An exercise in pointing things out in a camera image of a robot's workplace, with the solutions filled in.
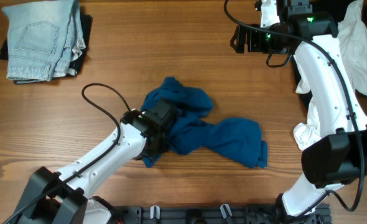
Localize dark blue polo shirt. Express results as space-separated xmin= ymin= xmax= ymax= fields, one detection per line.
xmin=141 ymin=77 xmax=268 ymax=169

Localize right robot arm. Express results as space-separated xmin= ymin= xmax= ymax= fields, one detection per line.
xmin=230 ymin=1 xmax=367 ymax=223

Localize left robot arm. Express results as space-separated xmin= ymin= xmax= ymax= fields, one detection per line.
xmin=6 ymin=99 xmax=177 ymax=223

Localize white t-shirt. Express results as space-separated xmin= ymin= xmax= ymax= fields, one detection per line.
xmin=294 ymin=0 xmax=367 ymax=151

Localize folded black garment under jeans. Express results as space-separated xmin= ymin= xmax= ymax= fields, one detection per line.
xmin=0 ymin=14 xmax=93 ymax=85

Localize folded light blue jeans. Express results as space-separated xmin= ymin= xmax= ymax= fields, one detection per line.
xmin=2 ymin=0 xmax=86 ymax=83

